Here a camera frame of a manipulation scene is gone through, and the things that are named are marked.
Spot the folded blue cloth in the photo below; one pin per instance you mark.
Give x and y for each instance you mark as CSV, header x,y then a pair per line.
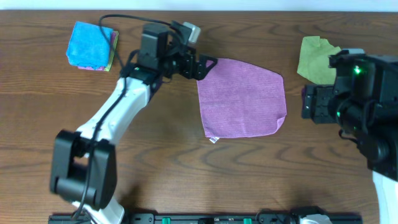
x,y
88,45

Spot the purple microfibre cloth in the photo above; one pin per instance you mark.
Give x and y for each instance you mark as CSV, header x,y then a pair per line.
x,y
241,100

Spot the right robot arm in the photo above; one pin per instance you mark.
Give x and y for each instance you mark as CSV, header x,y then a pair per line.
x,y
362,101

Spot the folded green cloth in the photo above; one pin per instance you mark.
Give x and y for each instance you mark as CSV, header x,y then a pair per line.
x,y
114,40

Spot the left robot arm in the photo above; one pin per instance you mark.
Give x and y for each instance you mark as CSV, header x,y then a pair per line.
x,y
84,162

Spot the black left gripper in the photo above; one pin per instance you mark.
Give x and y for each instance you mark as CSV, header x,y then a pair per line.
x,y
201,71

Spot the crumpled green cloth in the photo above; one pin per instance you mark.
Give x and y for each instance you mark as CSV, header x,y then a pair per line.
x,y
314,60

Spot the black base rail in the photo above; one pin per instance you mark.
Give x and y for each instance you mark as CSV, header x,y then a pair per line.
x,y
297,215

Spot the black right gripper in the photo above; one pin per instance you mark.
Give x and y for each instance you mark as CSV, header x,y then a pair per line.
x,y
316,99

